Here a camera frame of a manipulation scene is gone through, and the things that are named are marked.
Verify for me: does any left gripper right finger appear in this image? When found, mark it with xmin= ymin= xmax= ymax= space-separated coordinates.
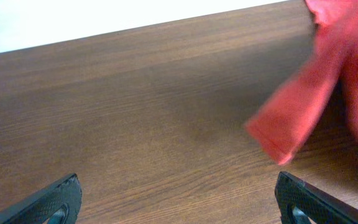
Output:
xmin=275 ymin=172 xmax=358 ymax=224

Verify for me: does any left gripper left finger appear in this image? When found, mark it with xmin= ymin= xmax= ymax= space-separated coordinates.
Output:
xmin=0 ymin=173 xmax=82 ymax=224

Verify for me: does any orange soccer t-shirt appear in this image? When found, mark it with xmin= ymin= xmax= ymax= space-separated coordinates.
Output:
xmin=246 ymin=0 xmax=358 ymax=165

